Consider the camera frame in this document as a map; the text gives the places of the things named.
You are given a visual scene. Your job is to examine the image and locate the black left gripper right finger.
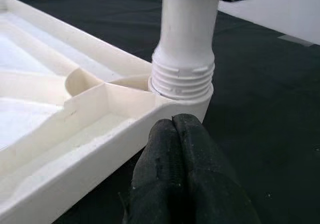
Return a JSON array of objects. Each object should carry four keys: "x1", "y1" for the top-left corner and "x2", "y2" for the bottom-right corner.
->
[{"x1": 172, "y1": 113, "x2": 261, "y2": 224}]

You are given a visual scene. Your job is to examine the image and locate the white plastic table leg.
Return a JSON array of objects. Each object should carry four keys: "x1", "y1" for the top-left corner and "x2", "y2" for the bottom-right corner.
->
[{"x1": 148, "y1": 0, "x2": 222, "y2": 102}]

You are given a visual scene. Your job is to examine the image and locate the white plastic table top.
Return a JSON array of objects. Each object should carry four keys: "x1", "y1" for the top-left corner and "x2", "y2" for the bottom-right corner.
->
[{"x1": 0, "y1": 0, "x2": 215, "y2": 224}]

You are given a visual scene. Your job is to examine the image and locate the small grey tape strip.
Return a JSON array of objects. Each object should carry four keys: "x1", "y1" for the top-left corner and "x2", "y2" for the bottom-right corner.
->
[{"x1": 277, "y1": 33, "x2": 315, "y2": 47}]

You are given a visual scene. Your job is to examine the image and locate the black tablecloth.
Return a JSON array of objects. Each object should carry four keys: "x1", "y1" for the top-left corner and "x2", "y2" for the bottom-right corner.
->
[{"x1": 0, "y1": 0, "x2": 320, "y2": 224}]

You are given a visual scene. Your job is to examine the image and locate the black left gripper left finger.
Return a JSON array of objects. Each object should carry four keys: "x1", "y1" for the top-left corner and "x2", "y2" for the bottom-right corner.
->
[{"x1": 123, "y1": 118, "x2": 187, "y2": 224}]

